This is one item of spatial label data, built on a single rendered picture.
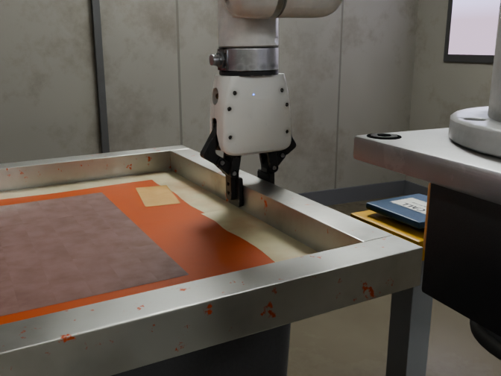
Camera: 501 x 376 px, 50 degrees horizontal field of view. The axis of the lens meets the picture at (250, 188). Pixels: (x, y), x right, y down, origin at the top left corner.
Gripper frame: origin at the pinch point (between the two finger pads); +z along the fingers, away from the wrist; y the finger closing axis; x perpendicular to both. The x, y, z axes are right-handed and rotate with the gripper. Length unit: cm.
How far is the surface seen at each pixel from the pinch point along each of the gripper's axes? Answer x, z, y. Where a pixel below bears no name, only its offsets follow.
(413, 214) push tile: -14.2, 2.4, 15.6
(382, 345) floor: 85, 100, 106
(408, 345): -13.8, 21.5, 16.9
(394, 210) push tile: -11.9, 2.4, 14.7
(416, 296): -13.9, 14.4, 17.6
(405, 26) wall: 253, -28, 270
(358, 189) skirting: 254, 92, 232
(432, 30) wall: 236, -25, 279
